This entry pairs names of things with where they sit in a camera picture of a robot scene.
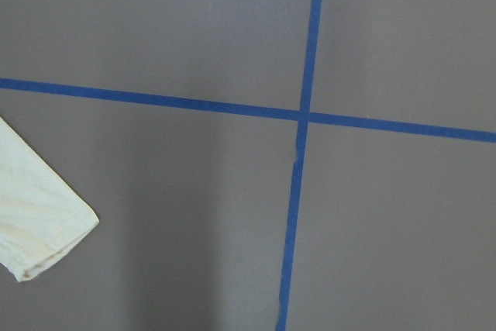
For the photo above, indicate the beige long-sleeve printed shirt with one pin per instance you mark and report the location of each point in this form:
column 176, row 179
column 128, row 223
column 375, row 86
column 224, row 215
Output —
column 42, row 218

